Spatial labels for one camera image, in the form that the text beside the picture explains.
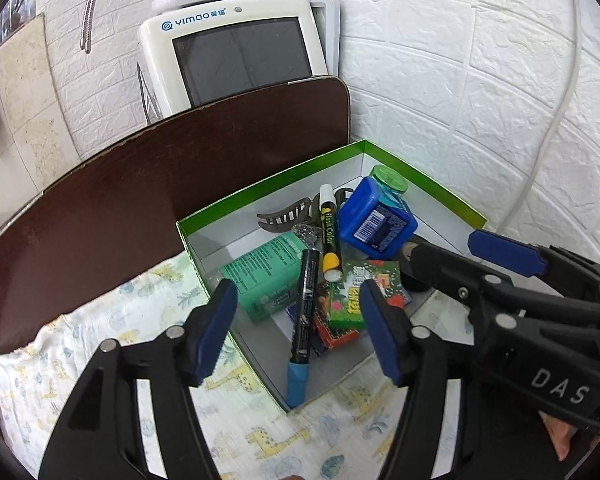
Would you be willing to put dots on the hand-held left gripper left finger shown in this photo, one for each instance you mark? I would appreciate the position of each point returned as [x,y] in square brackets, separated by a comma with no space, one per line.
[215,330]

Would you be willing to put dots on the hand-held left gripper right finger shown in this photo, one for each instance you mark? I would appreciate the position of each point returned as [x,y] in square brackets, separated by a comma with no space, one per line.
[380,330]

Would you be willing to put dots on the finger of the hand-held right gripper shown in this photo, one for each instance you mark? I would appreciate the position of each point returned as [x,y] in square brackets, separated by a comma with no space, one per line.
[505,252]
[445,270]

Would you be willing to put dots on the black tape roll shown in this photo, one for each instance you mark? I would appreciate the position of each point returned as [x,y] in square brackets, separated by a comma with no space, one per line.
[414,284]

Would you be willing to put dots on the small green box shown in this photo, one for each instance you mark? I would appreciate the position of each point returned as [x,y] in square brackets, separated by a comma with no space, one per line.
[347,300]

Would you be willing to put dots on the playing card box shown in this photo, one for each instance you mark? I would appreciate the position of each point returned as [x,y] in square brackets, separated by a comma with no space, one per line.
[330,335]

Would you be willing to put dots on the blue medicine box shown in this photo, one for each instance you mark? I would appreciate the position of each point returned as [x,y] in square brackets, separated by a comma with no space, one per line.
[291,312]

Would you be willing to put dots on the green label water bottle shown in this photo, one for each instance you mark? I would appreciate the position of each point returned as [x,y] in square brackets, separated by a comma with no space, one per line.
[265,270]

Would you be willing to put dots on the black marker blue cap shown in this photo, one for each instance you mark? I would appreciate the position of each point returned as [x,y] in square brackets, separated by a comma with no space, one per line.
[305,300]

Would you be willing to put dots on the blue square bottle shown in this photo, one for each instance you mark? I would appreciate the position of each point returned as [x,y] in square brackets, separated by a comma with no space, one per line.
[370,210]

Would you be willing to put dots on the green cardboard box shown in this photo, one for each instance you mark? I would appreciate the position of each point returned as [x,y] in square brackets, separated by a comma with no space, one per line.
[230,232]

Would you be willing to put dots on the yellow black marker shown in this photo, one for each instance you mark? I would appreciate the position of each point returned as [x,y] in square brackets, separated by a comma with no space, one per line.
[329,230]

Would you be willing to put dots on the brown hair claw clip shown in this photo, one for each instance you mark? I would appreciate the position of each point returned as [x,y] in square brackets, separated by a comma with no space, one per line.
[285,220]

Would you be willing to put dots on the person's right forearm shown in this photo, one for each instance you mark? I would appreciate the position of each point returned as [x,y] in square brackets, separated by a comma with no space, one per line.
[562,435]

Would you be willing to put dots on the giraffe print blanket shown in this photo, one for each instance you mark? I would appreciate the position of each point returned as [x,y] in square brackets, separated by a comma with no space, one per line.
[80,340]

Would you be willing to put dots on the dark wooden headboard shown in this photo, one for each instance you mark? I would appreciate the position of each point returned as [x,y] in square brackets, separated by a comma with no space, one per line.
[105,210]

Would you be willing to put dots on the white appliance with screen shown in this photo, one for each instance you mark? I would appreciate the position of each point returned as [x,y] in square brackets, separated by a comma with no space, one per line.
[230,60]

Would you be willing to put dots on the white plastic frame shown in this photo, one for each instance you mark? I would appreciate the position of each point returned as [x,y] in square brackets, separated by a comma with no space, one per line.
[332,35]

